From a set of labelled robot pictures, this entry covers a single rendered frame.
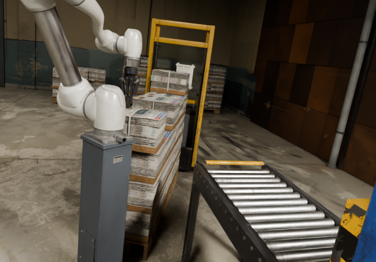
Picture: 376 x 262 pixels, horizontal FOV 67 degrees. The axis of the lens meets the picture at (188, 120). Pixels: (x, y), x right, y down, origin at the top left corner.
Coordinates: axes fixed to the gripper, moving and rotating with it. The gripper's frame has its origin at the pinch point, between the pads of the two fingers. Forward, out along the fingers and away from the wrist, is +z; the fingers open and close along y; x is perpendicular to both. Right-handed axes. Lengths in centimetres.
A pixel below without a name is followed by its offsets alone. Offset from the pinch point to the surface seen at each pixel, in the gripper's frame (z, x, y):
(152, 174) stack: 49, -12, -17
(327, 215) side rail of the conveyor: 37, 28, -114
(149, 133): 19.8, -7.7, -12.6
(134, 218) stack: 85, -13, -7
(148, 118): 10.1, -7.8, -11.3
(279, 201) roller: 37, 21, -92
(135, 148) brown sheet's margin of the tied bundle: 30.8, -7.3, -4.5
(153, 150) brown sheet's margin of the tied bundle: 30.7, -7.3, -16.3
